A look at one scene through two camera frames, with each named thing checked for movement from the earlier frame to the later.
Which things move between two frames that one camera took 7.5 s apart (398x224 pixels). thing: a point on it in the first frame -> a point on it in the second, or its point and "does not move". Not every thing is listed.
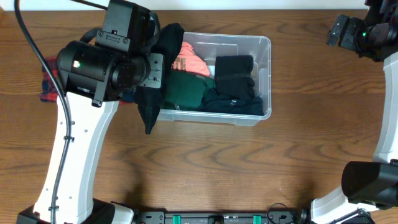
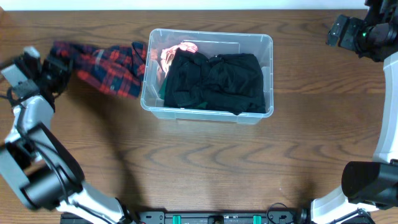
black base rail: (158, 216) does not move
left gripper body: (155, 70) -> (54, 71)
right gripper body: (357, 35) does not move
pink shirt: (187, 60) -> (166, 54)
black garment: (149, 100) -> (229, 82)
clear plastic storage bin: (208, 46) does not move
